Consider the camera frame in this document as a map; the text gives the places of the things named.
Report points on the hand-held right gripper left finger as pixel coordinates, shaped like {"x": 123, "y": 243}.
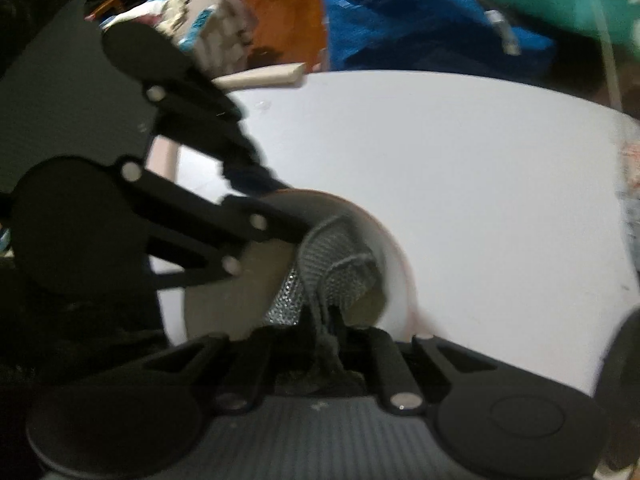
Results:
{"x": 255, "y": 360}

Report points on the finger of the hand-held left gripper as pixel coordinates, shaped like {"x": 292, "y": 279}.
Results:
{"x": 200, "y": 105}
{"x": 250, "y": 220}

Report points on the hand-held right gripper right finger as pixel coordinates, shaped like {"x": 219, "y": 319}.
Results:
{"x": 385, "y": 360}

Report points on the white bowl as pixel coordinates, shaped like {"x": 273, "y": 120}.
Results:
{"x": 395, "y": 280}

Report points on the grey scouring cloth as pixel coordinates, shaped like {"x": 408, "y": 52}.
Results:
{"x": 330, "y": 260}

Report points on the blue tarp bag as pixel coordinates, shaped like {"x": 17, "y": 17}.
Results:
{"x": 400, "y": 20}

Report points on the black desk lamp stand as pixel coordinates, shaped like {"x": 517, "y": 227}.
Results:
{"x": 625, "y": 370}

